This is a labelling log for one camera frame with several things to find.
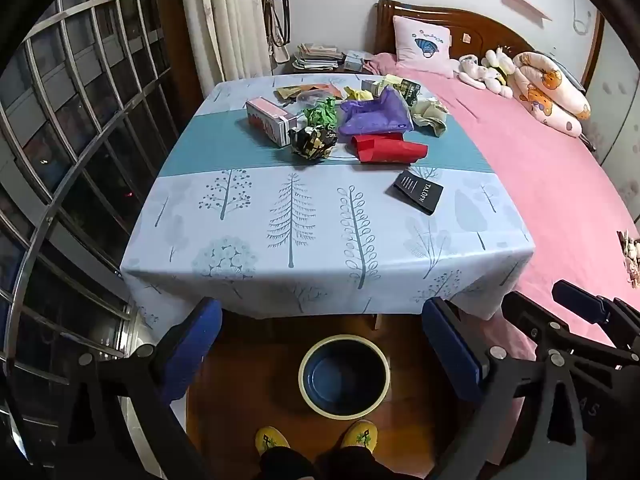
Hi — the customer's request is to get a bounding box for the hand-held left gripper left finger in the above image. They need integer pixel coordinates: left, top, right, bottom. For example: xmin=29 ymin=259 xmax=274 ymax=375
xmin=50 ymin=297 xmax=223 ymax=480

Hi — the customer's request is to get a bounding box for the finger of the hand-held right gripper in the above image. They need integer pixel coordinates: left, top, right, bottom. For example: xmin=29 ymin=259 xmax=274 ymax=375
xmin=501 ymin=291 xmax=640 ymax=381
xmin=552 ymin=280 xmax=640 ymax=348

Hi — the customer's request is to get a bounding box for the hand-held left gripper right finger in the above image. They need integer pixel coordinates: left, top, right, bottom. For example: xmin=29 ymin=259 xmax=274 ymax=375
xmin=421 ymin=297 xmax=588 ymax=480

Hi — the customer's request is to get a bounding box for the blue bin with cream rim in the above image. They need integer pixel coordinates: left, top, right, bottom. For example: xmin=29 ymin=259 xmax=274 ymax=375
xmin=298 ymin=334 xmax=391 ymax=420

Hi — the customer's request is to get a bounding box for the black card box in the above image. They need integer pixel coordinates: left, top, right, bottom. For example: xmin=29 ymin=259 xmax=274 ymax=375
xmin=386 ymin=170 xmax=444 ymax=216

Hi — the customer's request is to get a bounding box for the red paper envelope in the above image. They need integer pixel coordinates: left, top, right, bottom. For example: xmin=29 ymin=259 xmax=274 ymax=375
xmin=348 ymin=132 xmax=429 ymax=165

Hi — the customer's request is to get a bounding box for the cream paper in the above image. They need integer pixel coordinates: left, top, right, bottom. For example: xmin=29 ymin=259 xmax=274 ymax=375
xmin=410 ymin=98 xmax=449 ymax=137

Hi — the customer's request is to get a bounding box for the black gold wrapper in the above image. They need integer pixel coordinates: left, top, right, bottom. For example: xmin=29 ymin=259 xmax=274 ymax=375
xmin=289 ymin=126 xmax=338 ymax=162

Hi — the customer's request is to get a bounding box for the pink carton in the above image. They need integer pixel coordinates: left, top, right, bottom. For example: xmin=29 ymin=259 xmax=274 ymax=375
xmin=245 ymin=97 xmax=301 ymax=149

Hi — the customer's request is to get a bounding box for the purple plastic bag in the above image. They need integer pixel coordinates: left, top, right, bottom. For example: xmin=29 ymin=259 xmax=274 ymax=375
xmin=338 ymin=87 xmax=415 ymax=143

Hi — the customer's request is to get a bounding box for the dark green box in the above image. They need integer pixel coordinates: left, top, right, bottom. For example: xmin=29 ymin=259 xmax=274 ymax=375
xmin=397 ymin=79 xmax=423 ymax=107

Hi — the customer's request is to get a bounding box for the green wrapper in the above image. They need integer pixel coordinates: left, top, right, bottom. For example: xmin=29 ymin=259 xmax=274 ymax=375
xmin=302 ymin=97 xmax=342 ymax=128

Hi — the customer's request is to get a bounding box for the tan packet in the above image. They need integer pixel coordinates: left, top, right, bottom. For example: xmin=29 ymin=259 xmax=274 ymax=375
xmin=274 ymin=85 xmax=311 ymax=103

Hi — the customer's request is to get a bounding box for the clear plastic container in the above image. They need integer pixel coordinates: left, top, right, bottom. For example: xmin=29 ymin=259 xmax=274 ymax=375
xmin=295 ymin=90 xmax=331 ymax=111

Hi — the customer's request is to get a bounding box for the orange packet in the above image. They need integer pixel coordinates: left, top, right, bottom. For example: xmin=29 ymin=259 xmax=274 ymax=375
xmin=305 ymin=81 xmax=346 ymax=97

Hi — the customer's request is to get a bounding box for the small patterned toy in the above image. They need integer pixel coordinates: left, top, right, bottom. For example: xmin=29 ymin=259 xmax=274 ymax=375
xmin=617 ymin=230 xmax=640 ymax=288

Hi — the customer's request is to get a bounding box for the yellow embroidered slipper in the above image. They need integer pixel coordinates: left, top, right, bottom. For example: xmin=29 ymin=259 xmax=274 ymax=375
xmin=255 ymin=426 xmax=291 ymax=457
xmin=341 ymin=420 xmax=378 ymax=453

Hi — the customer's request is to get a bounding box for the tree print tablecloth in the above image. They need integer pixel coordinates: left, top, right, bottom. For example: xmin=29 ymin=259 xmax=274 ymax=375
xmin=120 ymin=74 xmax=537 ymax=321

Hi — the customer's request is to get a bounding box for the pink bedsheet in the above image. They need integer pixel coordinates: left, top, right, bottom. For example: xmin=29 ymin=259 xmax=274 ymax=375
xmin=362 ymin=52 xmax=640 ymax=361

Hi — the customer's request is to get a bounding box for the white wardrobe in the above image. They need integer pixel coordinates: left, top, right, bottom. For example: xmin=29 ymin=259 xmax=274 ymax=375
xmin=582 ymin=10 xmax=640 ymax=231

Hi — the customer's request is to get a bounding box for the bear print bolster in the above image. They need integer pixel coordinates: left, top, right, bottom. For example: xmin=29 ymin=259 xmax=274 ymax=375
xmin=512 ymin=51 xmax=592 ymax=137

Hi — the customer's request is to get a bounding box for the yellow white plush toy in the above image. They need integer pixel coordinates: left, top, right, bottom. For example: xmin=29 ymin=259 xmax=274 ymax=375
xmin=481 ymin=47 xmax=516 ymax=98

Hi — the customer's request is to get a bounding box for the window with metal grille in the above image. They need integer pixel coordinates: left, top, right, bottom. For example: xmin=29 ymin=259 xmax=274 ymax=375
xmin=0 ymin=0 xmax=176 ymax=461

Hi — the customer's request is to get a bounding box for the pink pillow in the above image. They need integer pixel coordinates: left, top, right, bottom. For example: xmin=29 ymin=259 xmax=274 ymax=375
xmin=392 ymin=15 xmax=453 ymax=63

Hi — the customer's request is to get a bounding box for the wooden headboard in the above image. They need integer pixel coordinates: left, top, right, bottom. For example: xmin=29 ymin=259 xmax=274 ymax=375
xmin=375 ymin=0 xmax=603 ymax=91

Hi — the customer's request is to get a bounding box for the wooden nightstand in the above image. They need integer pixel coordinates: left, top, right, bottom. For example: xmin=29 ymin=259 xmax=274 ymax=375
xmin=277 ymin=52 xmax=373 ymax=78

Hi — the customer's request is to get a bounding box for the stack of books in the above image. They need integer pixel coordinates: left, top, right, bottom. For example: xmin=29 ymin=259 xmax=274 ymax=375
xmin=291 ymin=42 xmax=346 ymax=71

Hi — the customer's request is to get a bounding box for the cream curtain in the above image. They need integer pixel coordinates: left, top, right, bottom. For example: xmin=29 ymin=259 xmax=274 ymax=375
xmin=179 ymin=0 xmax=273 ymax=98

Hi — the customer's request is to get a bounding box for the pink wall shelf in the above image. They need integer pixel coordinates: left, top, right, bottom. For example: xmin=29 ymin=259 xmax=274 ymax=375
xmin=501 ymin=0 xmax=552 ymax=22

